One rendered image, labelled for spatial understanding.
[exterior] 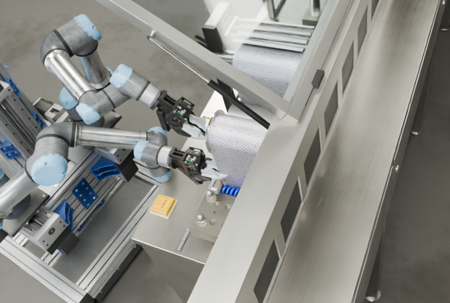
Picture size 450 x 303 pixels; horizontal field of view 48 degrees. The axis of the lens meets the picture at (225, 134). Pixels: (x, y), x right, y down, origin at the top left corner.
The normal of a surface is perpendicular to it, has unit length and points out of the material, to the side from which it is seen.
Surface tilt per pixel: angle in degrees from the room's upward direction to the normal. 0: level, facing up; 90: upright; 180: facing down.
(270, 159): 0
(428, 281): 0
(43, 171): 86
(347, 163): 0
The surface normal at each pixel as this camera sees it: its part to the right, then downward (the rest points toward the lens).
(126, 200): -0.20, -0.61
